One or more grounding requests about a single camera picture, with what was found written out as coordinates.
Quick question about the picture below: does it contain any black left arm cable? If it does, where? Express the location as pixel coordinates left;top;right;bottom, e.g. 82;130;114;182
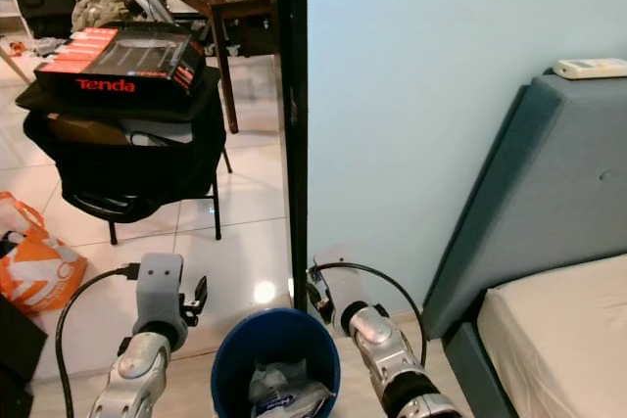
56;263;143;418

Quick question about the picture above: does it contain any black red router box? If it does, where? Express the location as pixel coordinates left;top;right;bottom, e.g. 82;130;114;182
34;23;207;96

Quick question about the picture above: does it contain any black door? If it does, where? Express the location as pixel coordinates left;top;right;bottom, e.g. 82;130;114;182
0;296;50;418

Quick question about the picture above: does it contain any clear blue-printed plastic bag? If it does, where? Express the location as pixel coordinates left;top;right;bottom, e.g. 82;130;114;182
248;359;334;418

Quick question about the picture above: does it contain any blue waste bin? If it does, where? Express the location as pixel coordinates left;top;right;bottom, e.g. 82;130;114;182
212;308;342;418

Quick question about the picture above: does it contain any white remote control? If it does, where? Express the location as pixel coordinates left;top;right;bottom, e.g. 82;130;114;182
554;58;627;80

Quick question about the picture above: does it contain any brown cardboard box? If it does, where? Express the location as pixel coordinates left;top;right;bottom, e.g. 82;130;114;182
44;113;123;145

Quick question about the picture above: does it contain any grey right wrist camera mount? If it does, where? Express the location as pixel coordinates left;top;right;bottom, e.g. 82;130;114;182
313;247;368;321

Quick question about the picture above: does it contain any beige sheeted mattress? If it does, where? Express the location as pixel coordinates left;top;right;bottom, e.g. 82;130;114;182
475;254;627;418

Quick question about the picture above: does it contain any black folding chair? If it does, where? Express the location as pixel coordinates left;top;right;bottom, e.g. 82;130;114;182
22;66;228;243

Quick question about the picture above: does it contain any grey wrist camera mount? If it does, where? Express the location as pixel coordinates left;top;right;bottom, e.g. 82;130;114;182
313;247;368;321
135;254;187;341

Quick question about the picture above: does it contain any blue padded headboard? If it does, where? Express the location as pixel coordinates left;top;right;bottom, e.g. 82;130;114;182
419;70;627;341

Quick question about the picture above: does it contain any orange white shopping bag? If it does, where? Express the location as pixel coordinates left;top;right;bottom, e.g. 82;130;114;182
0;191;89;314

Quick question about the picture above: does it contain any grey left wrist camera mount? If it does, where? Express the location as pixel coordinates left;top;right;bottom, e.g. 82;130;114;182
135;254;187;341

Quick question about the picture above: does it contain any olive green jacket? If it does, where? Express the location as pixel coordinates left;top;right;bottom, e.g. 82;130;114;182
73;0;133;32

